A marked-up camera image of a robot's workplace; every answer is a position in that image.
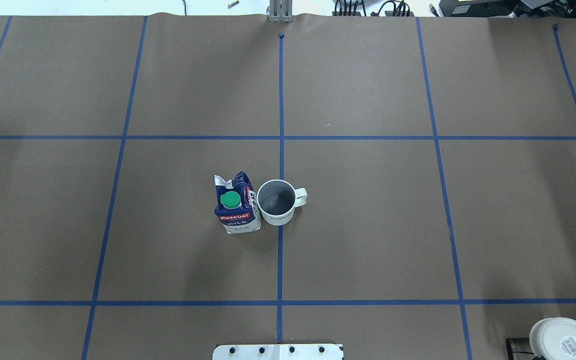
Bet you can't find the white mug with handle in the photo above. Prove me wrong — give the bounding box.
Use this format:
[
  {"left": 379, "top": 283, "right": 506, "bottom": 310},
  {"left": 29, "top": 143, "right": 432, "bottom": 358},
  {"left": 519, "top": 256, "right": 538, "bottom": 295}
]
[{"left": 257, "top": 178, "right": 308, "bottom": 227}]

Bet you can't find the blue white milk carton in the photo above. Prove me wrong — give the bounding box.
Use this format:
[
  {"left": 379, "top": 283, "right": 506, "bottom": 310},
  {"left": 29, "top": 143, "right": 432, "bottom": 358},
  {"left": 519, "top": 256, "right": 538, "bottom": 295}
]
[{"left": 214, "top": 171, "right": 262, "bottom": 235}]

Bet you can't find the white cup on rack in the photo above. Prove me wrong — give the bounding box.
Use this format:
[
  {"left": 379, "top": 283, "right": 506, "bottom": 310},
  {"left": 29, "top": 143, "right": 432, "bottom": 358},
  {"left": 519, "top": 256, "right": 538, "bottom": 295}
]
[{"left": 528, "top": 317, "right": 576, "bottom": 360}]

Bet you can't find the aluminium frame post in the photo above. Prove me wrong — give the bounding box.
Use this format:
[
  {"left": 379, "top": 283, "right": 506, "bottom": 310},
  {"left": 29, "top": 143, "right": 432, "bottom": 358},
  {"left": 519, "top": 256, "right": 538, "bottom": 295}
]
[{"left": 267, "top": 0, "right": 294, "bottom": 24}]

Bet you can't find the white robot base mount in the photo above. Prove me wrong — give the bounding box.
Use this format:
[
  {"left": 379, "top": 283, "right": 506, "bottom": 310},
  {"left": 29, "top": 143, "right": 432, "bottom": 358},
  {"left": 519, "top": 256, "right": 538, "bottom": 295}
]
[{"left": 212, "top": 343, "right": 345, "bottom": 360}]

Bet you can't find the black wire cup rack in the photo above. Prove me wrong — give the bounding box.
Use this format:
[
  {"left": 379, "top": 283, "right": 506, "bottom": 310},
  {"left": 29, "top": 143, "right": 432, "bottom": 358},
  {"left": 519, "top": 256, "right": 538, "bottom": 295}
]
[{"left": 504, "top": 337, "right": 546, "bottom": 360}]

